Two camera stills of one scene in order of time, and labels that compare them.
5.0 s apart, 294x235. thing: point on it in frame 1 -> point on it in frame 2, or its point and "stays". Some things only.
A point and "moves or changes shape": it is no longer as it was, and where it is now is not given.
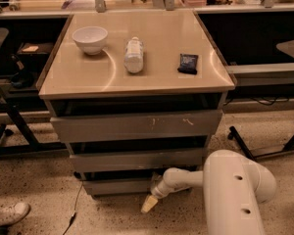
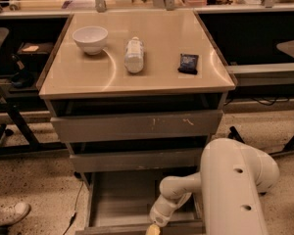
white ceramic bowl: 91,39 stays
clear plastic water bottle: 134,55 stays
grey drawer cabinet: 134,95 stays
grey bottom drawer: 118,187 moves or changes shape
